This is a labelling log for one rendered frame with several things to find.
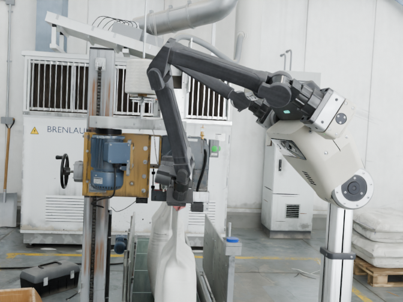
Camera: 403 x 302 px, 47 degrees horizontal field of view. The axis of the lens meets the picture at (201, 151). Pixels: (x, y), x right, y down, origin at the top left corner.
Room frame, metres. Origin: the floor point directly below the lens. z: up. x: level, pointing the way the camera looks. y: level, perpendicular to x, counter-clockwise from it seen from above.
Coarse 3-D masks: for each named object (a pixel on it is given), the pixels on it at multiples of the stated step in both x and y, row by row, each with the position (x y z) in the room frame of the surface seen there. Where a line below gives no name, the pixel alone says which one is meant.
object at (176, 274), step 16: (176, 224) 1.82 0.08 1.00; (176, 240) 1.79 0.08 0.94; (160, 256) 2.08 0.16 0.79; (176, 256) 1.81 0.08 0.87; (192, 256) 2.00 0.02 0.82; (160, 272) 1.89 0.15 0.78; (176, 272) 1.84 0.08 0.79; (192, 272) 1.86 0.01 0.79; (160, 288) 1.86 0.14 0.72; (176, 288) 1.82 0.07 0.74; (192, 288) 1.83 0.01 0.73
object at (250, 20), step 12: (240, 0) 5.45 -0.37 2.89; (252, 0) 5.41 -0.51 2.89; (240, 12) 5.45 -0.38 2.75; (252, 12) 5.41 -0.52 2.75; (240, 24) 5.44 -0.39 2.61; (252, 24) 5.41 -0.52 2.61; (252, 36) 5.41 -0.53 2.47; (252, 48) 5.42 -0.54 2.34; (240, 60) 5.43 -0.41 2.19; (252, 60) 5.42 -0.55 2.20
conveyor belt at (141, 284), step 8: (144, 240) 3.95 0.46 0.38; (144, 248) 3.70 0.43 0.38; (136, 256) 3.45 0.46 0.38; (144, 256) 3.46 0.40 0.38; (136, 264) 3.26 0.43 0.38; (144, 264) 3.26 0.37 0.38; (136, 272) 3.08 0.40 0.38; (144, 272) 3.09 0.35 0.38; (136, 280) 2.91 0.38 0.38; (144, 280) 2.92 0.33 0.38; (136, 288) 2.77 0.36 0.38; (144, 288) 2.78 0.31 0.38; (136, 296) 2.65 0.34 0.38; (144, 296) 2.65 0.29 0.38; (152, 296) 2.66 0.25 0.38
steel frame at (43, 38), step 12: (48, 0) 5.67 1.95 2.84; (60, 0) 5.69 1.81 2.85; (396, 0) 6.46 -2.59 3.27; (60, 12) 5.69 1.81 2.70; (36, 24) 5.65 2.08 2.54; (48, 24) 5.67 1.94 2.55; (36, 36) 5.65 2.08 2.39; (48, 36) 5.67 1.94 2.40; (36, 48) 5.65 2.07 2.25; (48, 48) 5.67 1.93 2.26
